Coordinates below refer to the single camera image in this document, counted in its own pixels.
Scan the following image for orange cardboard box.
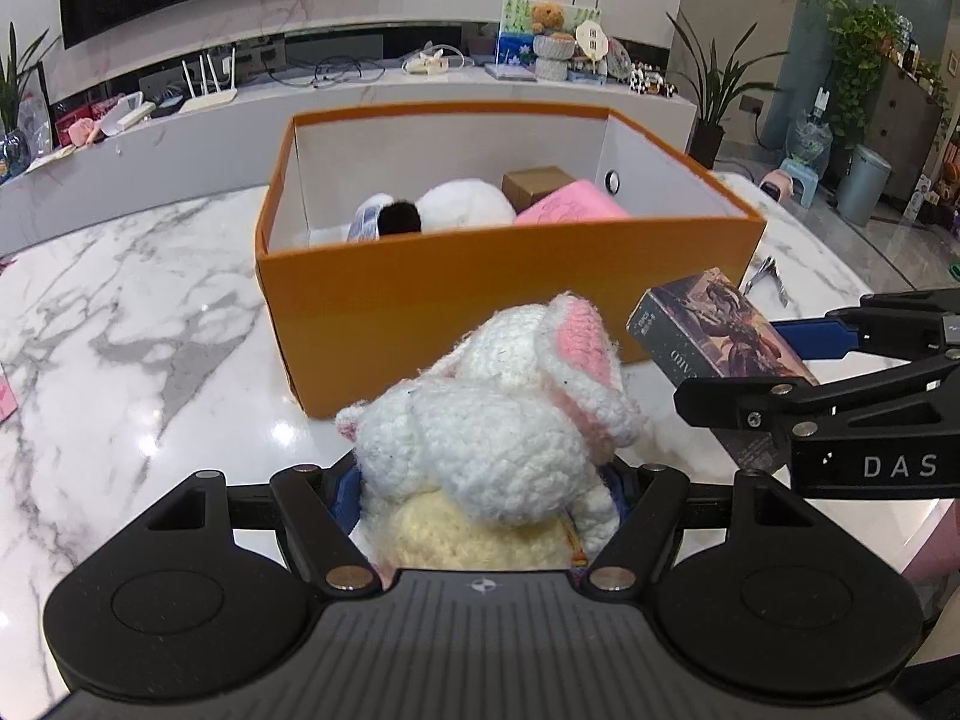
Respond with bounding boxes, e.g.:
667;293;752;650
255;103;767;421

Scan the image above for crochet bunny doll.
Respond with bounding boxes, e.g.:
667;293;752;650
334;291;650;590

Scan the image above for pink boxes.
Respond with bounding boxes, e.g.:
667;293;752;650
52;101;102;147

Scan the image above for white cream tube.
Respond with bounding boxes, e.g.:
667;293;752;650
346;193;395;242

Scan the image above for green plant in glass vase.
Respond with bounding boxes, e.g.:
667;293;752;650
0;19;61;173

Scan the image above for light blue stool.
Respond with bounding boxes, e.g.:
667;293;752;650
780;157;826;209

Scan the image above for blue water bottle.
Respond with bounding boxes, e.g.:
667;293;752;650
795;109;833;170

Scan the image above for dark picture card box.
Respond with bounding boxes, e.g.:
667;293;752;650
626;266;822;470

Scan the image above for glass decorative plate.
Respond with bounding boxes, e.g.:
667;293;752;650
604;37;638;80

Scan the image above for white router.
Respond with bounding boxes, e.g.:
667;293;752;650
178;49;239;115

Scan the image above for green climbing plant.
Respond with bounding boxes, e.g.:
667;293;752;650
821;0;912;147

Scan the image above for potted plant in black pot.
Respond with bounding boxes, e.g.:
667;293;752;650
666;9;788;170

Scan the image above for brown gift box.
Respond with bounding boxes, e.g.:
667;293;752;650
501;165;577;215

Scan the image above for silver nail clipper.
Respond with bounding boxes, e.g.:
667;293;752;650
742;255;790;308

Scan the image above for grey knitted basket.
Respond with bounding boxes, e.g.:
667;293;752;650
534;30;577;82

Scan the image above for white plush toy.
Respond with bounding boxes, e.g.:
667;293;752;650
375;178;518;237

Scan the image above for grey trash can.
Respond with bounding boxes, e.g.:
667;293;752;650
836;144;892;226

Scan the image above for black white cow figurines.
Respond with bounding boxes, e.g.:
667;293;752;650
628;67;680;97

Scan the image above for white plastic tray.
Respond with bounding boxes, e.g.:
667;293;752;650
97;90;155;137

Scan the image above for grey cabinet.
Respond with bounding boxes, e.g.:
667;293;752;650
862;60;946;166

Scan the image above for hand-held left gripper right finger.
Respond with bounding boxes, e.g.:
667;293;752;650
587;465;826;592

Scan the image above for round white paper fan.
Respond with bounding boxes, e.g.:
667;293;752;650
574;19;608;76

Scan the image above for pink card wallet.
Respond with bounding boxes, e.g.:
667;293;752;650
514;178;631;224

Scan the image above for black cables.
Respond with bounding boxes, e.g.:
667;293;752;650
266;56;387;87

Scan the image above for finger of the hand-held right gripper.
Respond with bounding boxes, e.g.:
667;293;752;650
769;289;960;362
673;355;960;440

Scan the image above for white power strip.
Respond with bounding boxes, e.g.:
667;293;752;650
401;45;470;77

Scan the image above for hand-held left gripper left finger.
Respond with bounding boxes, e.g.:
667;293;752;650
139;457;377;592

